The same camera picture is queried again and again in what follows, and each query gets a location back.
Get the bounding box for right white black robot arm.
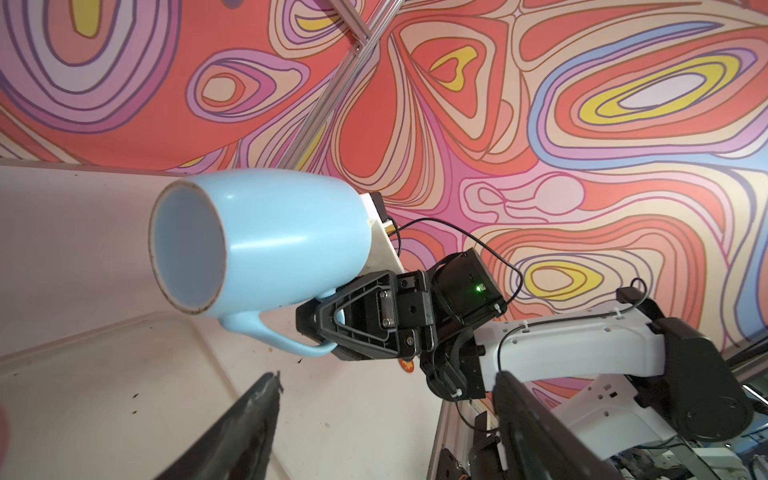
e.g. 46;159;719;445
296;250;754;479

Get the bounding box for light blue mug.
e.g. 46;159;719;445
148;169;372;357

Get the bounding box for red round sticker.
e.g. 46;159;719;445
398;359;415;373

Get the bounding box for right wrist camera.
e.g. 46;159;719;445
359;193;406;276

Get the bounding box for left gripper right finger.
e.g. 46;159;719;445
493;371;622;480

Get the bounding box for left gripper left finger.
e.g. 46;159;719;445
158;372;282;480

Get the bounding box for beige serving tray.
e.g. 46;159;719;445
1;313;238;479

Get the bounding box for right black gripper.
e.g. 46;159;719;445
295;249;507;361

